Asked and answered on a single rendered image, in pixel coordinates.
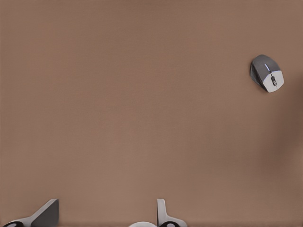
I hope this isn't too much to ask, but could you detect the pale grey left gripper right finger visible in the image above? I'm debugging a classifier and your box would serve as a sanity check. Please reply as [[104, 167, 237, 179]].
[[156, 199, 187, 227]]

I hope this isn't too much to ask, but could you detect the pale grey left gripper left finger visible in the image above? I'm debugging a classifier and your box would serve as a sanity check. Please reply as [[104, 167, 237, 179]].
[[0, 198, 60, 227]]

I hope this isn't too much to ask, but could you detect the grey and silver computer mouse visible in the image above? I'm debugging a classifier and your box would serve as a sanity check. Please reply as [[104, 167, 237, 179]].
[[250, 54, 285, 93]]

